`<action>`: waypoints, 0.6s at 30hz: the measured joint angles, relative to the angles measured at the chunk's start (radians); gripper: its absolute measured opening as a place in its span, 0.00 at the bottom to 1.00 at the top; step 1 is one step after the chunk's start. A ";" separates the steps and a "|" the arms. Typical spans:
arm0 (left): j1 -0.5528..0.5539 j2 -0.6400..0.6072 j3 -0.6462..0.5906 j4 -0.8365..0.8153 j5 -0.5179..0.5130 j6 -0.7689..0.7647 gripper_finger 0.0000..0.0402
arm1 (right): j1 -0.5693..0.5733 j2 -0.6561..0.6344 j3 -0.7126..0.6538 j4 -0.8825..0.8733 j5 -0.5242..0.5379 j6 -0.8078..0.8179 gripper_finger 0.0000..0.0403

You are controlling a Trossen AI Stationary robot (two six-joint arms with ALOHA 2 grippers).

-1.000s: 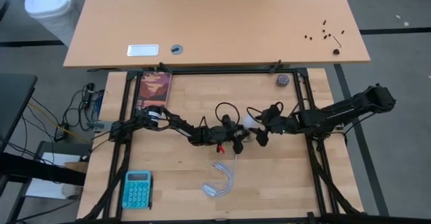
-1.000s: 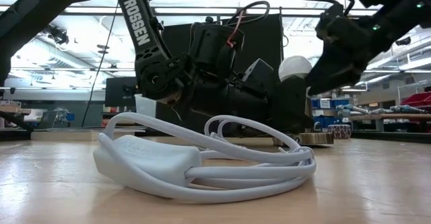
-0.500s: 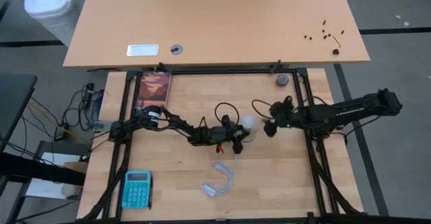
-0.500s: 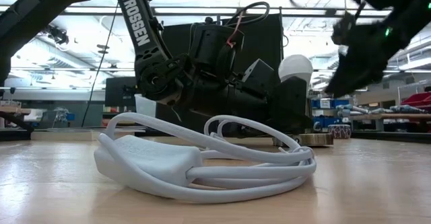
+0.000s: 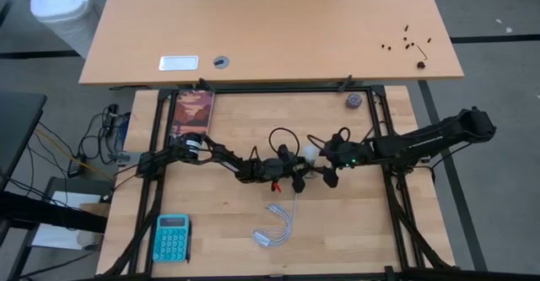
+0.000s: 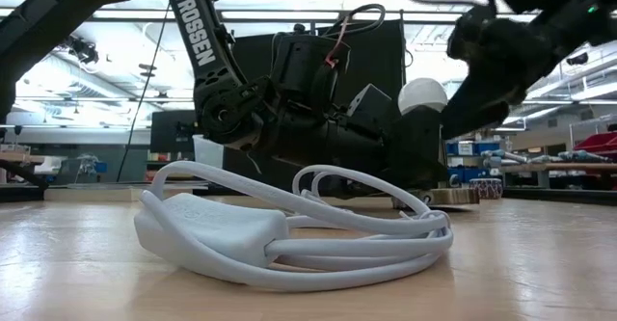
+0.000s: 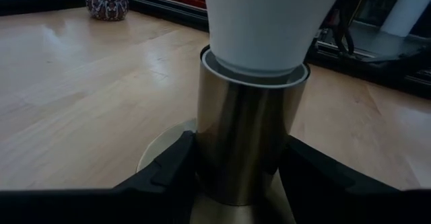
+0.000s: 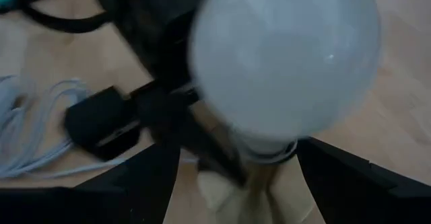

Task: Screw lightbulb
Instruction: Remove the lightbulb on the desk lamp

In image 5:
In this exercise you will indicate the teal desk calculator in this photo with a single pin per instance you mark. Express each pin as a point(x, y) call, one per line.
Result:
point(171, 239)

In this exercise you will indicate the white LED lightbulb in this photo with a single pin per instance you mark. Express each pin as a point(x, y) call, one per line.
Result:
point(311, 153)

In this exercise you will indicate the black support beam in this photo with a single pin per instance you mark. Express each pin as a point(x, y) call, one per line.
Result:
point(42, 213)

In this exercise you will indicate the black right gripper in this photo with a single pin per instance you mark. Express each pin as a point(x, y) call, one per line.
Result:
point(343, 152)

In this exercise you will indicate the black hex key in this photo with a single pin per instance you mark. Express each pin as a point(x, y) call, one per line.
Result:
point(421, 51)

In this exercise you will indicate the red tape tag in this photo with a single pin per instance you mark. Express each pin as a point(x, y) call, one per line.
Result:
point(276, 187)

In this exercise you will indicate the white paper sheet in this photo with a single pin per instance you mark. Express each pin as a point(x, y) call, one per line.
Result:
point(59, 236)

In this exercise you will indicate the black power strip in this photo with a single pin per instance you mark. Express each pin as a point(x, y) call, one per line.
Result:
point(112, 118)

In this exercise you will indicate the purple white patterned ball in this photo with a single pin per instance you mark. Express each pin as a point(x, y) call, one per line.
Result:
point(354, 101)

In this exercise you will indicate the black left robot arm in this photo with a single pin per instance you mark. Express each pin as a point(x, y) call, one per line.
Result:
point(228, 160)

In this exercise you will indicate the black side table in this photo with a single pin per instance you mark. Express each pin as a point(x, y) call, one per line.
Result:
point(17, 125)

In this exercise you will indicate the landscape picture book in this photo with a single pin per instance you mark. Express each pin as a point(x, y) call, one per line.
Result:
point(192, 112)

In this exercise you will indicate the small black knob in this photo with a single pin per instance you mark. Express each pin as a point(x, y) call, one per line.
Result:
point(420, 64)

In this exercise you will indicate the black power adapter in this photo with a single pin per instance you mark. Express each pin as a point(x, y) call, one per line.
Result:
point(77, 167)

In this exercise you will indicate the grey metal bracket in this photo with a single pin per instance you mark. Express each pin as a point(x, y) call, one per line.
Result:
point(124, 158)

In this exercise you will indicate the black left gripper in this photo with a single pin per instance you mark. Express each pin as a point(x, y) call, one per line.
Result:
point(276, 169)

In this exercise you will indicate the beige wooden desk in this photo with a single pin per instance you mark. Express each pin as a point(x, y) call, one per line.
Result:
point(270, 23)

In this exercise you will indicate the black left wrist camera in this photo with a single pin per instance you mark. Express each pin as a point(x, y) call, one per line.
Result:
point(283, 152)

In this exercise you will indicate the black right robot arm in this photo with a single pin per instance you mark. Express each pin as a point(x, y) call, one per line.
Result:
point(422, 144)

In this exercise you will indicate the black desk clamp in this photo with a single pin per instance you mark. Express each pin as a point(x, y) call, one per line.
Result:
point(345, 83)
point(206, 84)

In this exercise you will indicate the black pen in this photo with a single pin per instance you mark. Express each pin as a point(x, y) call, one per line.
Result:
point(188, 243)

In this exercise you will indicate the black aluminium table frame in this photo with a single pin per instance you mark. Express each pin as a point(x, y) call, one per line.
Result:
point(274, 90)

